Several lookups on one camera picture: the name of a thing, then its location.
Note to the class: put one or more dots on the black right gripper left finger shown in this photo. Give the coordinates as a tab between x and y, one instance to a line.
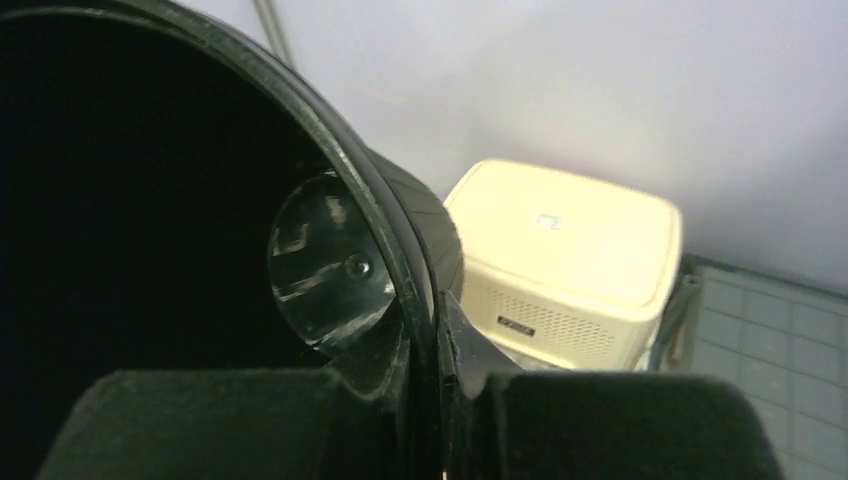
224	424

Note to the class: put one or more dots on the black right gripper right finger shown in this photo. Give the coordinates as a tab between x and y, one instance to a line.
500	421

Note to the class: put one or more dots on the cream perforated plastic basket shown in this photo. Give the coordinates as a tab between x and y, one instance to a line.
564	271

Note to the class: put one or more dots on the black round plastic bin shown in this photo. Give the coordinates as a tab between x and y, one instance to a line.
175	198

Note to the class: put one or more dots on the grey plastic storage bin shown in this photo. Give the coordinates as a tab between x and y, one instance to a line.
781	342

